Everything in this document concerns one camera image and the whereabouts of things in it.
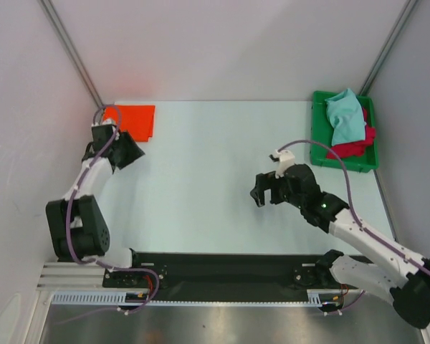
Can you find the green plastic bin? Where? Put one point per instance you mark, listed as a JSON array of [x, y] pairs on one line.
[[322, 132]]

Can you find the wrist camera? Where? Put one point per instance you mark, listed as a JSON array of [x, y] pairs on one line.
[[284, 159], [108, 121]]

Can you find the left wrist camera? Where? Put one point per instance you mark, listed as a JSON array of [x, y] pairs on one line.
[[108, 121]]

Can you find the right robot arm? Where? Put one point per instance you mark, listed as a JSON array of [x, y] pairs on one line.
[[394, 274]]

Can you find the teal t shirt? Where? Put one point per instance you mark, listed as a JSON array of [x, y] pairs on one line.
[[345, 115]]

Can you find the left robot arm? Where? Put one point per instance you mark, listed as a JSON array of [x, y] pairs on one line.
[[78, 230]]

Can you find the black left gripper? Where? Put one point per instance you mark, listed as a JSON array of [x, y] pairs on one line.
[[134, 151]]

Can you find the right aluminium corner post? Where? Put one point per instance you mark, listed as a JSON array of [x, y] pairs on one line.
[[397, 30]]

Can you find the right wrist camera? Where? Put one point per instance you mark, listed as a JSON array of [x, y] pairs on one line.
[[284, 159]]

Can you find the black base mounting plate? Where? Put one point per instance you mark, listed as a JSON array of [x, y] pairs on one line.
[[246, 278]]

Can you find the orange t shirt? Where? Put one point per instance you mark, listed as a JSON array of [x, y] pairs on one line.
[[138, 120]]

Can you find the red t shirt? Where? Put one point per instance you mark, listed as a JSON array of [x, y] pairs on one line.
[[357, 149]]

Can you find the left aluminium corner post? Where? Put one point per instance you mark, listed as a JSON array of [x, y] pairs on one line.
[[70, 49]]

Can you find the white slotted cable duct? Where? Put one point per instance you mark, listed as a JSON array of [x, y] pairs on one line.
[[125, 299]]

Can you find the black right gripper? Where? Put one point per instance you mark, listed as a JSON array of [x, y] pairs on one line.
[[274, 188]]

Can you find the aluminium corner post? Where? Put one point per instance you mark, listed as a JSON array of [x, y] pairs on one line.
[[397, 30], [70, 49]]

